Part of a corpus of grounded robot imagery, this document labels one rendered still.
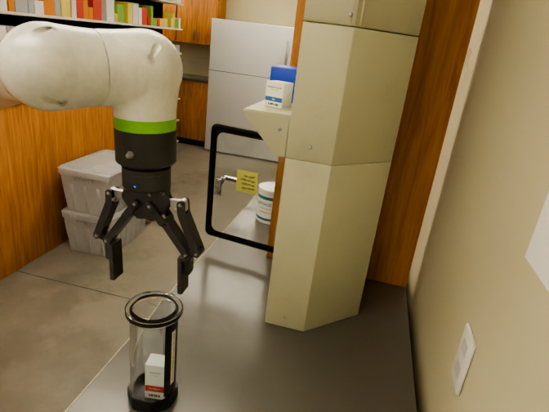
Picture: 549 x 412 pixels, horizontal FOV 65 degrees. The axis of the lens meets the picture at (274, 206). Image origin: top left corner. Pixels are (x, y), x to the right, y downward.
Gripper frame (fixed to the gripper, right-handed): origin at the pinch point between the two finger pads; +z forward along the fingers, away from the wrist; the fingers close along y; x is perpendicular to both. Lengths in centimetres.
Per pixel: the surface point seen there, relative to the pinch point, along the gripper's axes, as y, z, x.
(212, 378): -7.7, 32.6, -13.2
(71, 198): 166, 80, -194
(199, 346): -1.0, 32.5, -22.4
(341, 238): -31, 6, -43
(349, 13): -25, -46, -38
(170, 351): -2.5, 18.3, -3.0
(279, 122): -12.9, -22.2, -38.3
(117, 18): 228, -43, -364
